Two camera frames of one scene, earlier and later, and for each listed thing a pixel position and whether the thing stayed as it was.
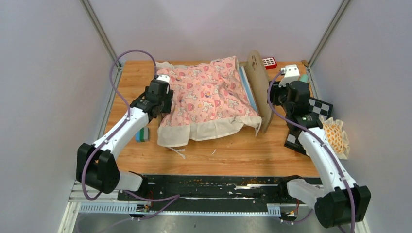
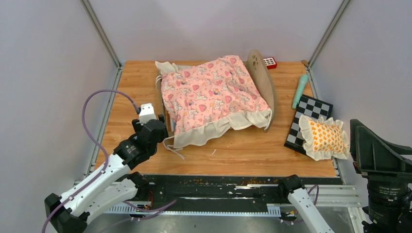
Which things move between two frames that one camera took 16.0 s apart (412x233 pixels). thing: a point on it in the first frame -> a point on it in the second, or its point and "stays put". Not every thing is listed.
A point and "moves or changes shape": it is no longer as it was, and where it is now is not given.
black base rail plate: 206,192 stays put
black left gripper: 168,101 -> 138,127
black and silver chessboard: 318,108 stays put
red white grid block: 269,63 stays put
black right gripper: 274,90 -> 371,155
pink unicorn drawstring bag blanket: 210,100 moves or changes shape
